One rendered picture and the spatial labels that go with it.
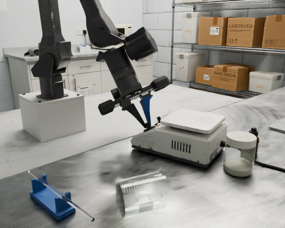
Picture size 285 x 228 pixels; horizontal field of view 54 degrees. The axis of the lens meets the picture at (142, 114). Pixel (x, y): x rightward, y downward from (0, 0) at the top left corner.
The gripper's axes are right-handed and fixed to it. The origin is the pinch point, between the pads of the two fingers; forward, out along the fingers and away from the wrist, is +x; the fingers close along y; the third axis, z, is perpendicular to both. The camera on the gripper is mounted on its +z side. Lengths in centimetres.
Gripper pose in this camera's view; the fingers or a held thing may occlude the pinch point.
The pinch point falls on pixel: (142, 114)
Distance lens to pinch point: 70.2
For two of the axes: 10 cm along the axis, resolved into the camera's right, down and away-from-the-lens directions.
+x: 4.2, 9.1, 0.1
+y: -9.0, 4.1, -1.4
